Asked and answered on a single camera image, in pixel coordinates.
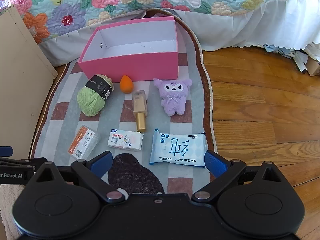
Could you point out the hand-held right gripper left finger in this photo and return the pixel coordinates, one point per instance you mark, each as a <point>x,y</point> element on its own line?
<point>101,162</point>

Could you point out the pink cardboard box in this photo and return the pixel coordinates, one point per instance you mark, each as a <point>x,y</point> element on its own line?
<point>130,65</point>

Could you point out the white fluffy mat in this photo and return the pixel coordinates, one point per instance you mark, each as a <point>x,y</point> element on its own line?
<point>8,210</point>

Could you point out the beige foundation bottle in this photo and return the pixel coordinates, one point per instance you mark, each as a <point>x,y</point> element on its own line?
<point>139,105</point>

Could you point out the beige cabinet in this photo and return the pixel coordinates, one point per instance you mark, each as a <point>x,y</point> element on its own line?
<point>20,80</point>

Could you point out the clear cotton swab box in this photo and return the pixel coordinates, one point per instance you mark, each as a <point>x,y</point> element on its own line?
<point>82,142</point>

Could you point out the green yarn ball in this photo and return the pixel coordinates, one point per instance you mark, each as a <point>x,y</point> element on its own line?
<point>90,102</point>

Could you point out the checkered rug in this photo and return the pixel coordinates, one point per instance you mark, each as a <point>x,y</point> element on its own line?
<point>62,127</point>

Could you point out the purple plush toy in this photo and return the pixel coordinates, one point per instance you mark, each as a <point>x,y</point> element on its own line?
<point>172,100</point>

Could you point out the papers under bed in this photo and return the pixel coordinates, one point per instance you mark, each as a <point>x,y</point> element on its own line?
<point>287,55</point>

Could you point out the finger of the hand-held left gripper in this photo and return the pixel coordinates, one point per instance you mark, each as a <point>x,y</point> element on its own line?
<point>6,151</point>

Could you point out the orange makeup sponge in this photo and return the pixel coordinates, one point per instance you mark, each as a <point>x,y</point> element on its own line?
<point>126,85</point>

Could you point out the blue wet wipes pack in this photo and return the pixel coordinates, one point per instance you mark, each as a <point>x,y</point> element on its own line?
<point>175,150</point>

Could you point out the small white packet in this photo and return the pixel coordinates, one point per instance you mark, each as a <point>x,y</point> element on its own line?
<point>125,140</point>

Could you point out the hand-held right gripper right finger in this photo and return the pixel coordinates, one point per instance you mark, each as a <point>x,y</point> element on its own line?
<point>215,163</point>

